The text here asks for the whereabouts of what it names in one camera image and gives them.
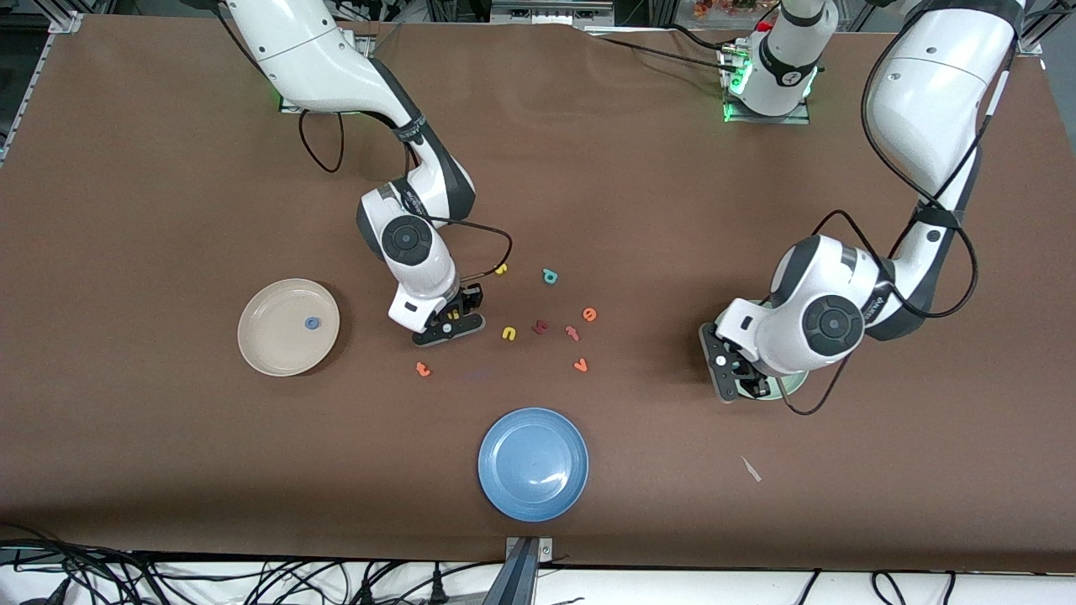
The aluminium frame profile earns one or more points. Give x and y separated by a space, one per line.
1038 29
25 92

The brown table cover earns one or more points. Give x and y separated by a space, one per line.
588 168

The gray camera mount bracket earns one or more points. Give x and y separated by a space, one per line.
521 571

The white corner bracket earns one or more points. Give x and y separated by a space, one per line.
67 23

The blue plate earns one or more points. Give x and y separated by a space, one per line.
533 465

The gray equipment box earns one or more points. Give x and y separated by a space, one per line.
551 10

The white paper scrap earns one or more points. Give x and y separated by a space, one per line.
751 469

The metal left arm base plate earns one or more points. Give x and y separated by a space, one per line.
765 120

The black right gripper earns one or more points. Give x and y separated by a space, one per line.
465 300

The beige brown plate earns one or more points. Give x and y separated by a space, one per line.
277 344

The orange decoration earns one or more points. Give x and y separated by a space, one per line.
723 7

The green plate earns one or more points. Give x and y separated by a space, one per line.
794 385

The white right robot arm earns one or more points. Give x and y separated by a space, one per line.
319 59

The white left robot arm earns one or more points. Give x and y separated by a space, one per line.
933 84

